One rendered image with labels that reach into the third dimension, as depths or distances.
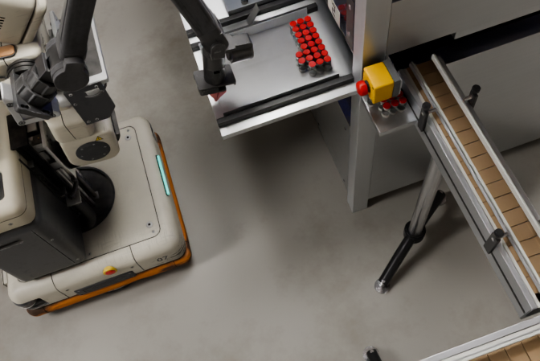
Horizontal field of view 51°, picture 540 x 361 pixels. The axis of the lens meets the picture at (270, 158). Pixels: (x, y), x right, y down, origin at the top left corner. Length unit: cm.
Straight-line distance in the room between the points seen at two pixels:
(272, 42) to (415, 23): 46
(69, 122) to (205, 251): 92
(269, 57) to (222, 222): 94
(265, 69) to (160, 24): 147
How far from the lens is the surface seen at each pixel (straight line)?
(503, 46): 178
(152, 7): 317
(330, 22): 177
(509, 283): 144
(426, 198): 192
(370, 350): 218
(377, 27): 142
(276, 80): 165
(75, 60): 131
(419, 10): 144
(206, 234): 242
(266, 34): 175
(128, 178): 230
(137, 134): 238
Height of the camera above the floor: 222
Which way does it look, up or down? 62 degrees down
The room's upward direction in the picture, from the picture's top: 13 degrees counter-clockwise
